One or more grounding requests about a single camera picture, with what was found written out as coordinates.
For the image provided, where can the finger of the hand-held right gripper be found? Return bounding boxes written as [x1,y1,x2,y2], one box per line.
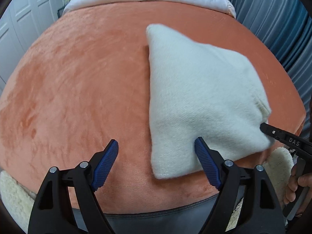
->
[259,122,312,155]

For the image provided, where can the blue-grey curtain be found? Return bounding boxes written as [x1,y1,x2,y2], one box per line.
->
[230,0,312,137]

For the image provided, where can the orange plush blanket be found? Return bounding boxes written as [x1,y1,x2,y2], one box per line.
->
[0,0,306,211]

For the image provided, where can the cream knit cardigan sweater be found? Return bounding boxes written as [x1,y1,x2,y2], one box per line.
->
[146,24,272,179]

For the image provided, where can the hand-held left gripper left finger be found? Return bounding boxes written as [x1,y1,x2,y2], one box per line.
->
[27,139,119,234]

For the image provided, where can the white panelled door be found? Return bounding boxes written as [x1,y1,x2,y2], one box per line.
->
[0,0,74,88]

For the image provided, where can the grey leather bed footboard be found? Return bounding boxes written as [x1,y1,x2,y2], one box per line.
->
[71,194,245,234]

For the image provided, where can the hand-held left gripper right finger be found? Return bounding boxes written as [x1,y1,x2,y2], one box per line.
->
[194,137,287,234]

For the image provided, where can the person's right hand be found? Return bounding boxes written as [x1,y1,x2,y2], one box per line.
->
[284,167,312,216]

